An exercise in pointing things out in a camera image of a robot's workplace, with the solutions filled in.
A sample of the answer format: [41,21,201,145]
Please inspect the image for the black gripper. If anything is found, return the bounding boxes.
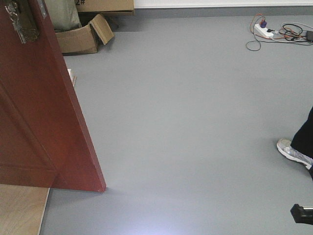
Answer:
[290,204,313,224]

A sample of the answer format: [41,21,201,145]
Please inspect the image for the brown wooden door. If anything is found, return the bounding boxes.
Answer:
[0,0,106,192]

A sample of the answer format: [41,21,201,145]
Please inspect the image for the metal door latch plate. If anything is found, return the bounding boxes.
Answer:
[37,0,47,19]

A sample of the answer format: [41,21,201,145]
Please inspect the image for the person right leg black trousers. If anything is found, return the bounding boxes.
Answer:
[291,109,313,158]

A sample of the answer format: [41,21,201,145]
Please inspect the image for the silver white right sneaker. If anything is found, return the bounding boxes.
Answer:
[276,139,313,170]

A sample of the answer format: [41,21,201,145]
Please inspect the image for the black power adapter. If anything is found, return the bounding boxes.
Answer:
[306,30,313,43]

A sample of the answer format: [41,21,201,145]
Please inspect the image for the white power strip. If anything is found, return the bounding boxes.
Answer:
[253,23,274,39]

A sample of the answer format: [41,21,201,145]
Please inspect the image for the open flattened cardboard box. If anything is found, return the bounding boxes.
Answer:
[56,14,114,54]

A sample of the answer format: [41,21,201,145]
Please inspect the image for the plywood platform left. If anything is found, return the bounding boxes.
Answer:
[0,184,50,235]

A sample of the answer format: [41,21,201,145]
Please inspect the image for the cardboard box marked 2#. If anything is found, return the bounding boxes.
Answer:
[75,0,134,16]

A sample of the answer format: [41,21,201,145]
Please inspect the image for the large olive woven sack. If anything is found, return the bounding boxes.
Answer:
[45,0,82,32]

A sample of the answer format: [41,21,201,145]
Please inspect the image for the bronze door handle plate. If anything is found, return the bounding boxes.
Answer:
[4,0,40,44]

